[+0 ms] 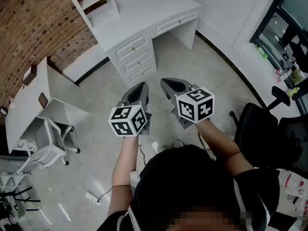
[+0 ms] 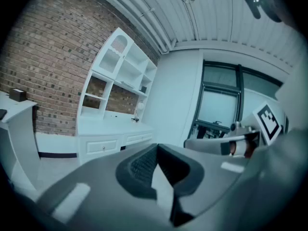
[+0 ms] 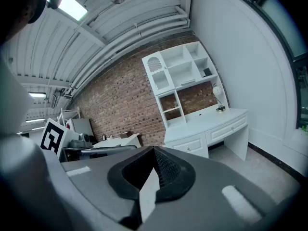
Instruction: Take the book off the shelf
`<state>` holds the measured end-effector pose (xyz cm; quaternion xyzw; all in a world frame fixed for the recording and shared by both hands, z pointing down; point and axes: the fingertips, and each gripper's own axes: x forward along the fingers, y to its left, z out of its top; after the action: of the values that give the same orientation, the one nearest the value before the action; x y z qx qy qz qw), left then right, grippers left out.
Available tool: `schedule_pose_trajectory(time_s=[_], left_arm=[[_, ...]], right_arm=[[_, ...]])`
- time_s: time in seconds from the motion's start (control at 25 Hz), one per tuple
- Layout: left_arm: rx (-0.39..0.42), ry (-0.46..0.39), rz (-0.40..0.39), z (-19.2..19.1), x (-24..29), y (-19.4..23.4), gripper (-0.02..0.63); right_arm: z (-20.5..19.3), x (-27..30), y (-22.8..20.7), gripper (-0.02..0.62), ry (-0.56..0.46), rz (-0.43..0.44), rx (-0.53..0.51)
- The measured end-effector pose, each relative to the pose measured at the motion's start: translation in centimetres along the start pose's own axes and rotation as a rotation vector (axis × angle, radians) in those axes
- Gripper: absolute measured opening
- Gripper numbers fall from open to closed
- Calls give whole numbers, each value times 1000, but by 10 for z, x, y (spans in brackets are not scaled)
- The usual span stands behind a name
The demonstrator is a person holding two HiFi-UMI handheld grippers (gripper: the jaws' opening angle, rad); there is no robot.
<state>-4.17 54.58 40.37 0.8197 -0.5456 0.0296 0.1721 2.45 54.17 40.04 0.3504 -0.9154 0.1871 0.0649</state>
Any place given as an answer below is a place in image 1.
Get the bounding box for white power strip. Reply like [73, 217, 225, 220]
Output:
[85, 191, 102, 205]

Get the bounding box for black office chair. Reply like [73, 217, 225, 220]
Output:
[229, 85, 308, 175]

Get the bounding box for yellow bottle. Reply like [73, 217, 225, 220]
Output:
[286, 87, 301, 98]

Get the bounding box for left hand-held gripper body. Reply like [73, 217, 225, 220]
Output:
[107, 102, 153, 137]

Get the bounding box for black cable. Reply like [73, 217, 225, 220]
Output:
[137, 143, 147, 166]
[197, 131, 208, 152]

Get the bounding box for red label bottle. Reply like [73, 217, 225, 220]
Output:
[273, 68, 291, 83]

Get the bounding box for person's right forearm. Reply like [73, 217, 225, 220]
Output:
[193, 120, 241, 170]

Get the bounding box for white mesh chair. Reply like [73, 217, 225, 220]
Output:
[16, 118, 81, 175]

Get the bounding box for clear plastic bag red print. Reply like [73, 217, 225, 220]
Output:
[276, 168, 308, 218]

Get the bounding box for white power cable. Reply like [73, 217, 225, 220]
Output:
[71, 126, 94, 231]

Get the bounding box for brown flat tablet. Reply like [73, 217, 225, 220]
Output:
[38, 92, 49, 108]

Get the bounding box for person's black clothing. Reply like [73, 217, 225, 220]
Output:
[97, 144, 281, 231]

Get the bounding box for white side table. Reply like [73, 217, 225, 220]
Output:
[4, 56, 90, 154]

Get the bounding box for person's left forearm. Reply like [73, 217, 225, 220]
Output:
[112, 135, 140, 187]

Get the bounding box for brown box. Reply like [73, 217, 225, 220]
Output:
[22, 65, 38, 86]

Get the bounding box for green bottle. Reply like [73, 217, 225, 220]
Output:
[254, 44, 268, 59]

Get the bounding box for person's face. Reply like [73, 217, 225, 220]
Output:
[166, 205, 253, 231]

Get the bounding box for wide white desk drawer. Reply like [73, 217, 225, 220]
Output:
[151, 10, 198, 37]

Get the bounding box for white desk with drawers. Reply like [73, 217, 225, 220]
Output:
[92, 0, 202, 86]

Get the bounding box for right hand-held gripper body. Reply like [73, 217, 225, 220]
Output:
[171, 83, 215, 129]

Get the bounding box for black framed glass window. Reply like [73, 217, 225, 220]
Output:
[249, 0, 308, 101]

